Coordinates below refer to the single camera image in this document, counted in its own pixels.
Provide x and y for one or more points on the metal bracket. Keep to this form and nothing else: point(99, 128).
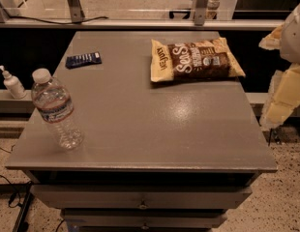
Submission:
point(76, 11)
point(200, 7)

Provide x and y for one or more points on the metal bracket left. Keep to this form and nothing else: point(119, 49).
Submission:
point(76, 11)

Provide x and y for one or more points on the blue snack bar wrapper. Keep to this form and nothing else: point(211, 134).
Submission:
point(83, 60)

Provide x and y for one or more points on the grey drawer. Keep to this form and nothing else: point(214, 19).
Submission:
point(144, 219)
point(141, 197)

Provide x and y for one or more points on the clear plastic water bottle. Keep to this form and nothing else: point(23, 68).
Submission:
point(54, 103)

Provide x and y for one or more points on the metal bracket right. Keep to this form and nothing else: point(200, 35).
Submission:
point(200, 7)

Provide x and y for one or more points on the white pump dispenser bottle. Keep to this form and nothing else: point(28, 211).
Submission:
point(13, 84)

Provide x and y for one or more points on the grey lower drawer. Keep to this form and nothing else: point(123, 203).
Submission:
point(144, 219)

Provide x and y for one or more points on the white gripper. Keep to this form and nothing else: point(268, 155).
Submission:
point(294, 39)

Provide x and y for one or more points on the grey upper drawer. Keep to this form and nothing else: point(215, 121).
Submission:
point(141, 197)

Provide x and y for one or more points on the yellow brown chip bag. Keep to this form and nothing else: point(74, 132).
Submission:
point(204, 59)

